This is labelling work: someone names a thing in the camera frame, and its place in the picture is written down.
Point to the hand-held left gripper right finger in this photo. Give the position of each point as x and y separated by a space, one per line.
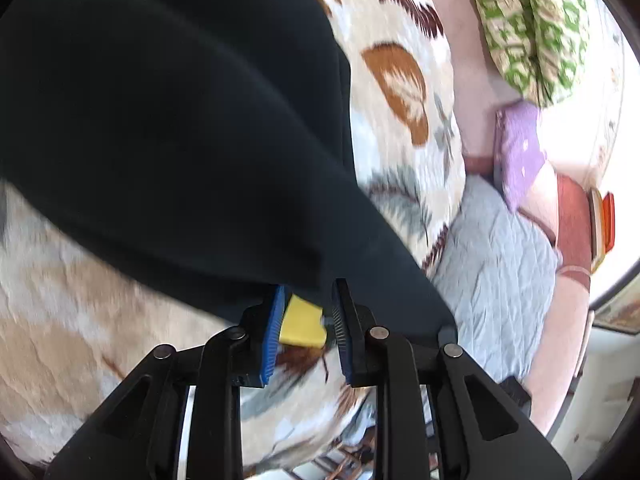
342 335

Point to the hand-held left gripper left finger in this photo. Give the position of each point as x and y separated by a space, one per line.
272 330

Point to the black pants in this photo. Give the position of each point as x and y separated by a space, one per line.
175 110

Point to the grey quilted pillow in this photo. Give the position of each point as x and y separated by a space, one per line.
490 270

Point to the purple pillow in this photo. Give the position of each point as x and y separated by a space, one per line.
520 150

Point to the leaf print blanket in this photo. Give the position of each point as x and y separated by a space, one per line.
400 85

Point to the thick beige book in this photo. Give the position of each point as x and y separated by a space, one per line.
595 230

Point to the pink upholstered headboard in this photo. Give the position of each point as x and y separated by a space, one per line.
475 85

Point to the orange book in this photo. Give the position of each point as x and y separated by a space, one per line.
608 220

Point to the green checked quilt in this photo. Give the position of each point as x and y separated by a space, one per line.
530 25

